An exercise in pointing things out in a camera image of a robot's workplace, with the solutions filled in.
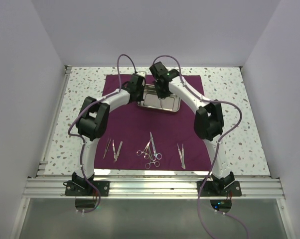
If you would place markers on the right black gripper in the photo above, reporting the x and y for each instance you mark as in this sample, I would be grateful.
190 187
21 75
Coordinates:
161 95

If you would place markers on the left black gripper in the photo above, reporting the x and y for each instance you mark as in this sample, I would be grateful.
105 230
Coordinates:
140 98

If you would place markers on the steel instrument tray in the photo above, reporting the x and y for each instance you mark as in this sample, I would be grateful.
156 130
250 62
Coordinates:
151 101

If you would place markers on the purple cloth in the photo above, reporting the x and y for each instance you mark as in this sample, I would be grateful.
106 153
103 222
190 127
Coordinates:
132 125

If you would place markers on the steel hemostat forceps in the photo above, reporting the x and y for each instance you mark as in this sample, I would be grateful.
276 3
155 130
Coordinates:
144 149
152 161

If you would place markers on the steel forceps tweezers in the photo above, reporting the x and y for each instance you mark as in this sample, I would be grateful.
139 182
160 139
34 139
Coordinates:
107 147

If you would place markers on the curved tip steel tweezers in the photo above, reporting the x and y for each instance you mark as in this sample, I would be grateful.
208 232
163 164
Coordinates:
116 151

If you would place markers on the steel surgical scissors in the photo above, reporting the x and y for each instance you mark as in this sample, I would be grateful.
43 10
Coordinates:
157 156

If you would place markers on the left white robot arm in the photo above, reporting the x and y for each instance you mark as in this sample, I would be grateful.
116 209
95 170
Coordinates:
91 123

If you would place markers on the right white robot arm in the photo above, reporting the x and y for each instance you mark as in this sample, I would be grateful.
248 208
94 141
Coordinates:
208 120

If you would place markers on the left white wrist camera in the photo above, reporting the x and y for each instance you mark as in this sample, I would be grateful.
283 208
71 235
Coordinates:
141 73

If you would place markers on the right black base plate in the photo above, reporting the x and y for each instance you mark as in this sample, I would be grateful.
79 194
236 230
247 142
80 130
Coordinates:
223 187

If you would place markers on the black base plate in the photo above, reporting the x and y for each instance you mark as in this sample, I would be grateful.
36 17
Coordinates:
78 186
223 187

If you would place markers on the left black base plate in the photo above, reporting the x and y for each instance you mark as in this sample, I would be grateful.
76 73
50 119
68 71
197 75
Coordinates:
78 186

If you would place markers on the aluminium frame rail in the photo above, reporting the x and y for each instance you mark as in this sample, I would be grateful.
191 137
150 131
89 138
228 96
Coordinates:
46 212

